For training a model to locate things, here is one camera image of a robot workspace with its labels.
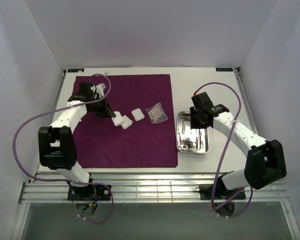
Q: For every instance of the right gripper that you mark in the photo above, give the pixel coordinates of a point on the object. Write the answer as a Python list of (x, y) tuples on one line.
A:
[(197, 120)]

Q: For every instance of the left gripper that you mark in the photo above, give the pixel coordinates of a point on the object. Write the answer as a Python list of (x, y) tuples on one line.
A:
[(101, 108)]

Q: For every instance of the gauze pad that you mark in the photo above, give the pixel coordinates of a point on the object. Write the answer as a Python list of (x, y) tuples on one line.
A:
[(137, 114), (117, 119), (127, 122)]

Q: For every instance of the stainless steel tray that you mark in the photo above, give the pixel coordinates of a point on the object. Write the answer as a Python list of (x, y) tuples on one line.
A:
[(183, 119)]

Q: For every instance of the steel scissors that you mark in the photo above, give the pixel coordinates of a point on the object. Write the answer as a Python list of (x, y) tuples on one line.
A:
[(187, 138), (192, 138)]

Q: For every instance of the steel forceps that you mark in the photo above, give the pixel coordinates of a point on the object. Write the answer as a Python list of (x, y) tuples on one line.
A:
[(182, 144), (185, 131)]

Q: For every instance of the clear plastic packet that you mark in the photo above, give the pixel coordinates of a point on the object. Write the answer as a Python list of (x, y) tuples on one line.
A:
[(156, 114)]

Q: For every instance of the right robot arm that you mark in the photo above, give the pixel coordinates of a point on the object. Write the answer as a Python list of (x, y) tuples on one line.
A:
[(265, 160)]

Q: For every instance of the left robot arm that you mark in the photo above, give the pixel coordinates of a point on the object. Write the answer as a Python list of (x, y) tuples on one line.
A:
[(57, 148)]

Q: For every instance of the purple cloth mat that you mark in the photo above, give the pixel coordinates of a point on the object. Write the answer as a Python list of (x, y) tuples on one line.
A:
[(100, 144)]

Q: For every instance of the right blue label sticker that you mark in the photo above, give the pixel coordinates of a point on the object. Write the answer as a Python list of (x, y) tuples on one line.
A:
[(224, 69)]

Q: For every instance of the blue label sticker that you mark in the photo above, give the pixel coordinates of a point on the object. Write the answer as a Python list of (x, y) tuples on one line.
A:
[(75, 70), (224, 69)]

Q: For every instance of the left blue label sticker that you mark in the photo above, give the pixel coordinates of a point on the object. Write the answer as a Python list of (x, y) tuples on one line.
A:
[(75, 70)]

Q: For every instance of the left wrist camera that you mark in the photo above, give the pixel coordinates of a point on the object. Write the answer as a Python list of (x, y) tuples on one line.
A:
[(98, 90)]

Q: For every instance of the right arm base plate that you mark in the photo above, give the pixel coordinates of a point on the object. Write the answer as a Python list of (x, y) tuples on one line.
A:
[(205, 192)]

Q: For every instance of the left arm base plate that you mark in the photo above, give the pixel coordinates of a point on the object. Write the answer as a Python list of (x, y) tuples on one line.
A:
[(89, 193)]

